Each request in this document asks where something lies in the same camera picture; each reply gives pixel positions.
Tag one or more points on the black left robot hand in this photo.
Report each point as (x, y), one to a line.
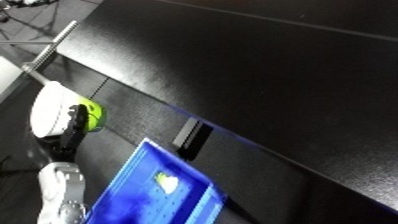
(77, 126)

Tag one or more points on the white paper cup green band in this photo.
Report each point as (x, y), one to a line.
(167, 183)
(50, 106)

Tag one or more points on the pale left robot arm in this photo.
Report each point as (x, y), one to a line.
(62, 190)

